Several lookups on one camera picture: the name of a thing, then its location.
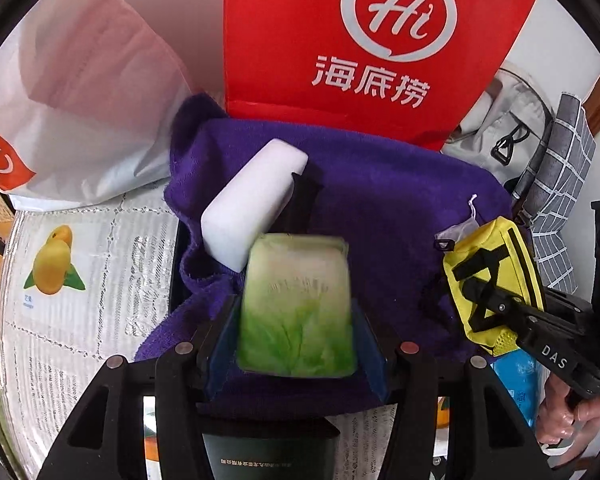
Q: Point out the grey canvas bag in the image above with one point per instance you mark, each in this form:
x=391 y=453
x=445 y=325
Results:
x=505 y=126

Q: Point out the blue tissue pack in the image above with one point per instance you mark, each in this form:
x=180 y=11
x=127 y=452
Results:
x=519 y=373

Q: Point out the red paper bag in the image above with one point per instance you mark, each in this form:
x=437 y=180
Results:
x=408 y=70

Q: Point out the white Miniso plastic bag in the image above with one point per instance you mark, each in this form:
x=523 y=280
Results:
x=88 y=93

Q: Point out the grey checked pillow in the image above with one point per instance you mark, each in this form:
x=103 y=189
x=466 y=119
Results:
x=550 y=187

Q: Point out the yellow mesh pouch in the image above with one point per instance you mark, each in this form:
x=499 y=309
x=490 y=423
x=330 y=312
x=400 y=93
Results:
x=494 y=285

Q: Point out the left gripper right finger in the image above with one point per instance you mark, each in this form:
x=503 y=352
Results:
x=374 y=342

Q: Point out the right hand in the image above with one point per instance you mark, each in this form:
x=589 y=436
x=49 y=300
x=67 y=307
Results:
x=557 y=422

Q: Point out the green printed tissue pack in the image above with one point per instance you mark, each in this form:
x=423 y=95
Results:
x=296 y=315

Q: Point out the fruit print bed sheet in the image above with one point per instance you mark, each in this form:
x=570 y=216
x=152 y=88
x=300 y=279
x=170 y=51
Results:
x=123 y=264

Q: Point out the white sponge block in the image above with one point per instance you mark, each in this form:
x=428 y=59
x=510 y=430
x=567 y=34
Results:
x=250 y=203

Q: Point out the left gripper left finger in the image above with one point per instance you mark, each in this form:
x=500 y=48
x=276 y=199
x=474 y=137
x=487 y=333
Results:
x=216 y=352

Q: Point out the purple towel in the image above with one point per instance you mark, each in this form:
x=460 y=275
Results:
x=387 y=199

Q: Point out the dark green gold box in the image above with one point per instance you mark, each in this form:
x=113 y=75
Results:
x=249 y=458

